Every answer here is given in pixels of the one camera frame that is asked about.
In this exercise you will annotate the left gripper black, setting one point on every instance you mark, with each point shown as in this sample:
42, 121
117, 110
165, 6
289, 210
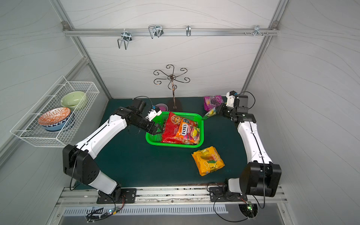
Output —
153, 128

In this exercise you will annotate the white wire wall basket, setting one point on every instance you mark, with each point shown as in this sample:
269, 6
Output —
29, 130

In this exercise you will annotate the metal jewelry tree stand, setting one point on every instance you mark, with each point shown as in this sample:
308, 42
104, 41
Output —
174, 105

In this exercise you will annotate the blue bowl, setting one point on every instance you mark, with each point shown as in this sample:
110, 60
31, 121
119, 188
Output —
65, 125

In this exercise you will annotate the yellow mango candy bag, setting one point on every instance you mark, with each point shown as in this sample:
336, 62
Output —
208, 160

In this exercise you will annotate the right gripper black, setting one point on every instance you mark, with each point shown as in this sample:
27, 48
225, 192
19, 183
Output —
221, 109

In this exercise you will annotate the green tea snack packet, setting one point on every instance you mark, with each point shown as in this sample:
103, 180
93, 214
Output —
209, 114

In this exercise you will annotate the right metal bracket hook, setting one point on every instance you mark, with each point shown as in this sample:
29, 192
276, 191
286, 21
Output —
256, 32

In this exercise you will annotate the light green ceramic bowl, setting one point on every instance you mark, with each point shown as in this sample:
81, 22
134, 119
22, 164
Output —
76, 100

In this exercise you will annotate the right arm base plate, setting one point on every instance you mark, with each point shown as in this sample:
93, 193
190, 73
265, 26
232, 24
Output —
217, 194

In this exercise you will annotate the orange patterned bowl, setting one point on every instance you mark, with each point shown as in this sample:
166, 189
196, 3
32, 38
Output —
54, 116

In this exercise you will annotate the purple snack bag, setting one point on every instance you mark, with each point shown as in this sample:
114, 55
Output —
211, 102

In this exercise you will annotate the small pink bowl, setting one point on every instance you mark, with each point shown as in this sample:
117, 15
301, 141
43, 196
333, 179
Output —
162, 107

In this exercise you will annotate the double prong metal hook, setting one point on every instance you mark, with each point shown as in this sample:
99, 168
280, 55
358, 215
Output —
124, 40

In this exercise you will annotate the small metal hook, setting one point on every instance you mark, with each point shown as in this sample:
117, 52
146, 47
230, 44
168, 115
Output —
188, 30

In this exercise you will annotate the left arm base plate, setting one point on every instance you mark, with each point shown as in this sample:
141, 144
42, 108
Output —
120, 195

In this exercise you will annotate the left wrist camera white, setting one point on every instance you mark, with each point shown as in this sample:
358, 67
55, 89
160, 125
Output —
154, 112

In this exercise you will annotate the horizontal aluminium rail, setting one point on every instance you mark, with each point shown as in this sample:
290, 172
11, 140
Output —
210, 32

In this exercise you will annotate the red candy bag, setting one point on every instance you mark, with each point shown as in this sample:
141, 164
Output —
171, 127

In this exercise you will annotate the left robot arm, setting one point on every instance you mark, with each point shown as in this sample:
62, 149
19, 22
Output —
79, 160

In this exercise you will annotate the green plastic basket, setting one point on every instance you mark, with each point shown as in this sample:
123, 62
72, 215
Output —
156, 139

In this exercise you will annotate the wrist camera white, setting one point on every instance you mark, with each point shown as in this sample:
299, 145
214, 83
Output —
154, 112
232, 99

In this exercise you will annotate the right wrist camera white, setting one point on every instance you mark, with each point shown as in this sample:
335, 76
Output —
232, 99

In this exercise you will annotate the orange snack packet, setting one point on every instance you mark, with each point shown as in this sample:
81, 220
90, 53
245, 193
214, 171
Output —
188, 133

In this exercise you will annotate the aluminium front frame rail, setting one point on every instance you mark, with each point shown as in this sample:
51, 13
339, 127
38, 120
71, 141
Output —
155, 195

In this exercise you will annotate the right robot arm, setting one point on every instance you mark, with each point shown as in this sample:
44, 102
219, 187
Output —
261, 176

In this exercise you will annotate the looped metal hook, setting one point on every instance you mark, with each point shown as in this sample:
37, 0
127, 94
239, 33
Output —
155, 31

